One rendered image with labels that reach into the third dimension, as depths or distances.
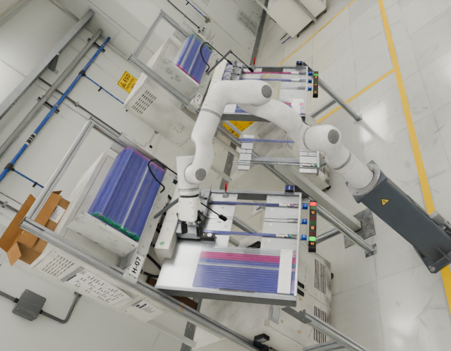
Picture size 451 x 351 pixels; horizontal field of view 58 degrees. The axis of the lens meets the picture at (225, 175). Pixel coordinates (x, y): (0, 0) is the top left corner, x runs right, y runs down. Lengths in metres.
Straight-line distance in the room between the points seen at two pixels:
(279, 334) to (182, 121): 1.71
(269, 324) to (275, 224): 0.53
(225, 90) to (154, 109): 1.56
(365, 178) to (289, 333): 0.95
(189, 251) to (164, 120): 1.31
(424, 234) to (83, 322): 2.54
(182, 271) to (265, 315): 0.51
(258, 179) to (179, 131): 0.78
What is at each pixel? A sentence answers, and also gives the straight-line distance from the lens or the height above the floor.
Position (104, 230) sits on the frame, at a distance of 2.08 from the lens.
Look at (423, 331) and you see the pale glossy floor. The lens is 2.51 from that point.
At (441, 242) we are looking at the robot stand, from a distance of 2.53.
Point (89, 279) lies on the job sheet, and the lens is 2.29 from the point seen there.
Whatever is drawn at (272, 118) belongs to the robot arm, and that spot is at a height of 1.32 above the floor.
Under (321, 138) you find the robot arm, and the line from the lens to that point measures 1.89.
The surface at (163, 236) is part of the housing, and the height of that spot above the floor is 1.25.
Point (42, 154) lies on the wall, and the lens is 4.01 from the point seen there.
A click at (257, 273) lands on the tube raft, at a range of 2.13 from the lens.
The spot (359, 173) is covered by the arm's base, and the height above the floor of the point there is 0.79.
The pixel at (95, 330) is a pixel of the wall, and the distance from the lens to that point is 3.61.
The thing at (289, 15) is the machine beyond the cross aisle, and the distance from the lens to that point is 6.54.
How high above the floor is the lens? 2.02
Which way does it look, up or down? 22 degrees down
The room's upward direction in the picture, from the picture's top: 54 degrees counter-clockwise
